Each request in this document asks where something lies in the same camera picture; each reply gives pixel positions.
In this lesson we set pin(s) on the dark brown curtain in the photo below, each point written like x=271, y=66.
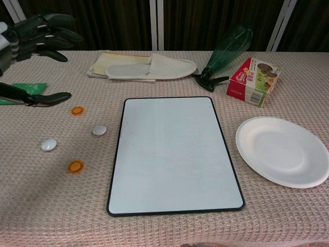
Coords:
x=110, y=23

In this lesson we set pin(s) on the orange round magnet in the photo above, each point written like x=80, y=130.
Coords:
x=77, y=111
x=75, y=166

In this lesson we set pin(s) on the white round magnet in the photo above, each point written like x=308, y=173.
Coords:
x=99, y=130
x=48, y=145

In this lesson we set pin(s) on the white cloth slipper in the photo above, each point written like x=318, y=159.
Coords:
x=159, y=68

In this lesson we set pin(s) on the beige waffle tablecloth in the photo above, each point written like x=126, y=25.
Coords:
x=51, y=205

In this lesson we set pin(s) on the red green cookie box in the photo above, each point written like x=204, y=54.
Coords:
x=253, y=82

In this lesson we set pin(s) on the white board black frame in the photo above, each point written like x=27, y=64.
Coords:
x=172, y=154

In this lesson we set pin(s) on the green foil packet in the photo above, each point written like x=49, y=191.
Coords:
x=36, y=87

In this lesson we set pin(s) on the cream flat package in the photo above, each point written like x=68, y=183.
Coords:
x=102, y=63

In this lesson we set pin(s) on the white slanted frame post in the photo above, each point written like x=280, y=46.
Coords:
x=15, y=9
x=280, y=25

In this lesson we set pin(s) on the green spray bottle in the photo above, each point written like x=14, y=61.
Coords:
x=226, y=54

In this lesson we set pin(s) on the white paper plate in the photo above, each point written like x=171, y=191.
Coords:
x=280, y=151

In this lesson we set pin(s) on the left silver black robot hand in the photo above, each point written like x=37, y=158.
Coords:
x=33, y=31

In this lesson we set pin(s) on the white upright frame post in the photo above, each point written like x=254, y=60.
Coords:
x=156, y=23

